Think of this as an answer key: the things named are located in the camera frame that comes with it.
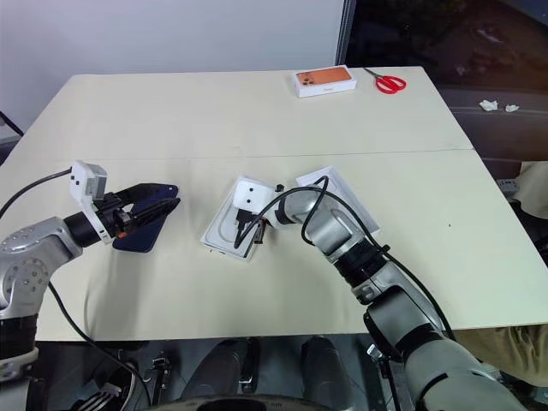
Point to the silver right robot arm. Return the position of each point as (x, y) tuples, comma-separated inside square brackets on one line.
[(338, 229)]

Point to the beige fabric piece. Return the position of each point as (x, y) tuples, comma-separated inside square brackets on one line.
[(533, 188), (505, 347)]

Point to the white box with orange phone print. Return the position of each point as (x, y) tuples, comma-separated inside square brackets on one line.
[(325, 81)]

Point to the black slanted stand leg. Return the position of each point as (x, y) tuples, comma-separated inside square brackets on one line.
[(12, 123)]

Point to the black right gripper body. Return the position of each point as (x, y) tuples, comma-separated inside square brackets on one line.
[(246, 216)]

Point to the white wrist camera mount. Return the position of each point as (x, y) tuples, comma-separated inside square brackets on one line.
[(250, 194), (81, 180)]

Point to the dark blue phone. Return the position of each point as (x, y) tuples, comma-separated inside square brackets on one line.
[(141, 240)]

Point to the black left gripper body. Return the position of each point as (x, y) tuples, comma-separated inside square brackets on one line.
[(113, 219)]

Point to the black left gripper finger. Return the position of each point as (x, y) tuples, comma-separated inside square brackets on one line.
[(147, 189), (156, 210)]

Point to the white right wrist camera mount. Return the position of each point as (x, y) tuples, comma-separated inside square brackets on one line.
[(250, 194)]

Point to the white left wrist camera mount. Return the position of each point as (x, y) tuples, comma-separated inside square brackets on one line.
[(81, 180)]

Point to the white crumpled paper scrap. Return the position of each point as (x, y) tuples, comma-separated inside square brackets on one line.
[(511, 108), (488, 104)]

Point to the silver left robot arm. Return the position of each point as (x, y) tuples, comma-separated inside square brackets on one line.
[(25, 257)]

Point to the white phone box base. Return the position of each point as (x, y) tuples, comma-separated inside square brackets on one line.
[(222, 231)]

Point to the grey partition post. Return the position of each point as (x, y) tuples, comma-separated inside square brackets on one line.
[(345, 34)]

